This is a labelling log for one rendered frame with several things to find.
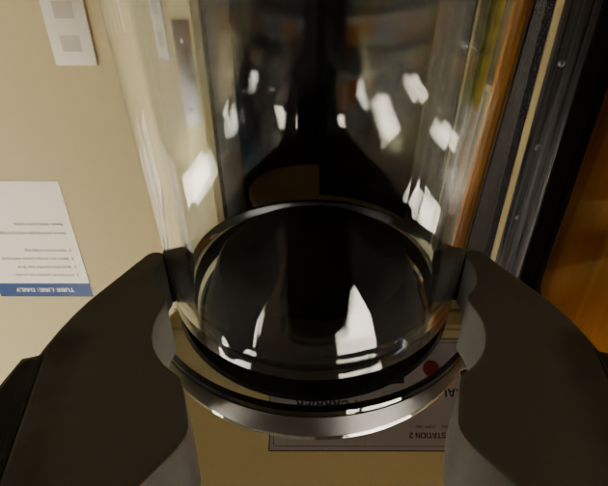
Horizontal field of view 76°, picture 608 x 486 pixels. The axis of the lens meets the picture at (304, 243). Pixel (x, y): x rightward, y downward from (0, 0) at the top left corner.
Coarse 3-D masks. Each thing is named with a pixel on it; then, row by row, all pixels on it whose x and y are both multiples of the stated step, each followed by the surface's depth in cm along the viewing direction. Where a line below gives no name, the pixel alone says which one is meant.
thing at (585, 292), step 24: (600, 120) 25; (600, 144) 25; (600, 168) 25; (576, 192) 27; (600, 192) 25; (576, 216) 27; (600, 216) 25; (576, 240) 27; (600, 240) 25; (552, 264) 29; (576, 264) 27; (600, 264) 25; (552, 288) 30; (576, 288) 27; (600, 288) 26; (576, 312) 28; (600, 312) 26; (600, 336) 26
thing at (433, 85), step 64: (128, 0) 6; (192, 0) 5; (256, 0) 5; (320, 0) 5; (384, 0) 5; (448, 0) 5; (512, 0) 6; (128, 64) 7; (192, 64) 6; (256, 64) 6; (320, 64) 6; (384, 64) 6; (448, 64) 6; (512, 64) 7; (192, 128) 7; (256, 128) 6; (320, 128) 6; (384, 128) 6; (448, 128) 7; (192, 192) 8; (256, 192) 7; (320, 192) 7; (384, 192) 7; (448, 192) 8; (192, 256) 9; (256, 256) 8; (320, 256) 8; (384, 256) 8; (448, 256) 9; (192, 320) 10; (256, 320) 9; (320, 320) 8; (384, 320) 9; (448, 320) 11; (256, 384) 10; (320, 384) 10; (384, 384) 10
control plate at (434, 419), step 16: (448, 400) 33; (416, 416) 33; (432, 416) 33; (448, 416) 33; (384, 432) 33; (400, 432) 33; (416, 432) 33; (432, 432) 33; (272, 448) 32; (288, 448) 32; (304, 448) 32; (320, 448) 32; (336, 448) 32; (352, 448) 32; (368, 448) 32; (384, 448) 32; (400, 448) 32; (416, 448) 32; (432, 448) 32
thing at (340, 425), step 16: (176, 368) 10; (192, 384) 10; (448, 384) 11; (208, 400) 10; (224, 400) 10; (416, 400) 10; (224, 416) 10; (240, 416) 10; (256, 416) 9; (272, 416) 9; (352, 416) 9; (368, 416) 9; (384, 416) 10; (400, 416) 10; (288, 432) 10; (304, 432) 10; (320, 432) 9; (336, 432) 10; (352, 432) 10
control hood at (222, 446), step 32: (192, 416) 33; (224, 448) 32; (256, 448) 32; (224, 480) 32; (256, 480) 32; (288, 480) 32; (320, 480) 32; (352, 480) 32; (384, 480) 32; (416, 480) 32
